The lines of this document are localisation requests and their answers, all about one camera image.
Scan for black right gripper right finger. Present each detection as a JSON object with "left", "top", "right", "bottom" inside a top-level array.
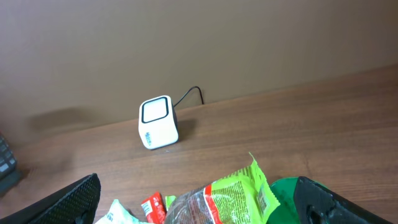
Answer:
[{"left": 294, "top": 176, "right": 391, "bottom": 224}]

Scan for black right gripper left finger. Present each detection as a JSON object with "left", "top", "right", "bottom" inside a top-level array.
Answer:
[{"left": 1, "top": 173, "right": 101, "bottom": 224}]

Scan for green lid plastic jar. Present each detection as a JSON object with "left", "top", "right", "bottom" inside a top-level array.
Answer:
[{"left": 267, "top": 177, "right": 301, "bottom": 224}]

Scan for teal white wipes packet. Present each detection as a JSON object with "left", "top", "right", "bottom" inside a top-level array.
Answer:
[{"left": 95, "top": 199, "right": 148, "bottom": 224}]

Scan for green snack packet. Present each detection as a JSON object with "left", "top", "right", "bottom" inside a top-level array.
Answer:
[{"left": 165, "top": 159, "right": 280, "bottom": 224}]

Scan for red stick snack packet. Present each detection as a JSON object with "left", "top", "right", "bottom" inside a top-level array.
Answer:
[{"left": 141, "top": 192, "right": 167, "bottom": 224}]

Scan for white blue barcode scanner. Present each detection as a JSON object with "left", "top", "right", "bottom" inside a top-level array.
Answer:
[{"left": 138, "top": 95, "right": 179, "bottom": 150}]

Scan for dark grey plastic basket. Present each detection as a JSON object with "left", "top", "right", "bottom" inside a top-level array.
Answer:
[{"left": 0, "top": 134, "right": 21, "bottom": 196}]

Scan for black scanner cable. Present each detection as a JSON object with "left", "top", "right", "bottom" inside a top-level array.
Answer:
[{"left": 172, "top": 86, "right": 205, "bottom": 108}]

